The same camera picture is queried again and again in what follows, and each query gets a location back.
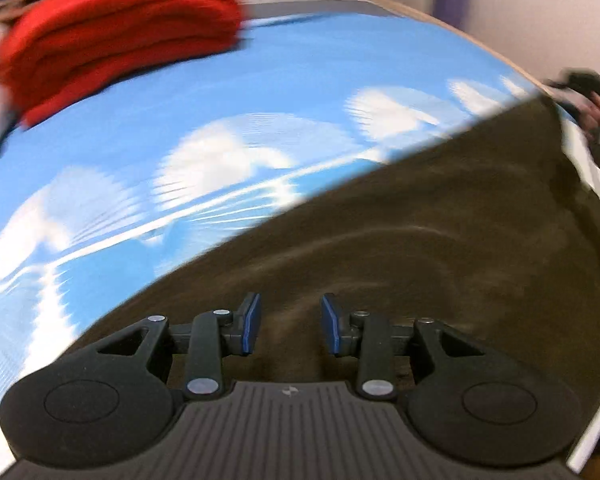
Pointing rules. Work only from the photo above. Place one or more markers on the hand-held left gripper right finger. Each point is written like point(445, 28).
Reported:
point(330, 322)

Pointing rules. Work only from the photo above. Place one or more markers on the folded red cloth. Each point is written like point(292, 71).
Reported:
point(115, 30)

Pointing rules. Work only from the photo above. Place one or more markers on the purple wall sheet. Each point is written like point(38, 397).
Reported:
point(452, 5)

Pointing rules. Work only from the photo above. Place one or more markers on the brown towel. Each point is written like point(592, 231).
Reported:
point(430, 240)

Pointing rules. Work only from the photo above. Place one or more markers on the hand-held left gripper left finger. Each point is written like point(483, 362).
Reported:
point(252, 322)

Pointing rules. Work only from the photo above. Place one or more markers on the blue cloud-print bed sheet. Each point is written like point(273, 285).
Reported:
point(190, 125)

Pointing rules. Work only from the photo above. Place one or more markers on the wooden bed frame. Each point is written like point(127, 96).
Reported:
point(480, 40)

